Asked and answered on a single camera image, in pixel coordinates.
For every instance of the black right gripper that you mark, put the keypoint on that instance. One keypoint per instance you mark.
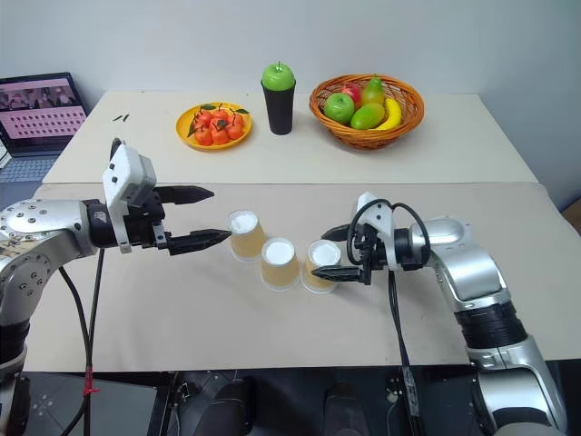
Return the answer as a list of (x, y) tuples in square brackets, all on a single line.
[(370, 254)]

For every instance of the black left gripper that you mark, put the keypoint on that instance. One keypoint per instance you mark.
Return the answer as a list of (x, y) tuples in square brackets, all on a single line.
[(141, 222)]

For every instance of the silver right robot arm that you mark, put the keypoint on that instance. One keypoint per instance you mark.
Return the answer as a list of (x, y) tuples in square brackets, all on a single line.
[(476, 281)]

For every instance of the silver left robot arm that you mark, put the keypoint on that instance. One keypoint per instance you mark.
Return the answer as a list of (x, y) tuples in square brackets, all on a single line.
[(41, 236)]

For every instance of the tan paper cup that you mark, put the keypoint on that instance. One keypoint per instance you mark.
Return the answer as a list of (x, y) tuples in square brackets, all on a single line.
[(318, 272), (280, 268), (245, 238)]

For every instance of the yellow plastic plate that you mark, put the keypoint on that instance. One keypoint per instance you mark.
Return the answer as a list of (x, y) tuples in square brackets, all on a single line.
[(186, 136)]

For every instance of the small orange toy fruit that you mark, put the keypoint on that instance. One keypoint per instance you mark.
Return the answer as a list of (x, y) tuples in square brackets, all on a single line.
[(203, 118), (203, 135), (219, 135), (236, 120), (234, 132), (220, 115)]

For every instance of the orange wicker basket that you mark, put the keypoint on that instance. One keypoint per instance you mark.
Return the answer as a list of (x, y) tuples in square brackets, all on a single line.
[(363, 136)]

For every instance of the black tall cup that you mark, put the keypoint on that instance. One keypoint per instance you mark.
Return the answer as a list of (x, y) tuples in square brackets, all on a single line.
[(279, 111)]

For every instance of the green orange toy mango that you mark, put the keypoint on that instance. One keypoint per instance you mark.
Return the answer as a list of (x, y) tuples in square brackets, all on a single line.
[(367, 116)]

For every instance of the green toy apple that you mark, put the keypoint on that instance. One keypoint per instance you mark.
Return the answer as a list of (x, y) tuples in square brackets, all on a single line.
[(338, 108)]

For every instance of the yellow toy banana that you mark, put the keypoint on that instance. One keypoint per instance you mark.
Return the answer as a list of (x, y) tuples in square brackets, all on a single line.
[(393, 115)]

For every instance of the red toy apple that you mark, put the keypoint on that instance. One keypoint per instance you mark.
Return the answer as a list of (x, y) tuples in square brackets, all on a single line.
[(353, 92)]

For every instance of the green apple with stem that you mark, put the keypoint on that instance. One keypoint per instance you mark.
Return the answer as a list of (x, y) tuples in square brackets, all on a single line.
[(278, 76)]

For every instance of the green red toy pear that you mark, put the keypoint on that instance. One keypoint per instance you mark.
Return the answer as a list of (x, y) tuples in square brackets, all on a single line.
[(373, 92)]

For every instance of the open laptop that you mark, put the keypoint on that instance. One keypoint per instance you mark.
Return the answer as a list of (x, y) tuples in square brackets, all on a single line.
[(38, 118)]

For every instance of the brown cardboard box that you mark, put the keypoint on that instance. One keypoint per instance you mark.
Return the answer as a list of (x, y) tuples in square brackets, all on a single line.
[(573, 211)]

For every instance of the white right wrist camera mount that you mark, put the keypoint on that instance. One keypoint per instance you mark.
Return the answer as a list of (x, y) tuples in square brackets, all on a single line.
[(377, 218)]

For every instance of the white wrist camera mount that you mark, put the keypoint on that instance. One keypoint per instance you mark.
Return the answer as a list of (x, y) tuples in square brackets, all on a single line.
[(377, 218), (127, 170)]

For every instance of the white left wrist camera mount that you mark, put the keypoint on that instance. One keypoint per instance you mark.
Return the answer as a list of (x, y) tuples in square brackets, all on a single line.
[(127, 170)]

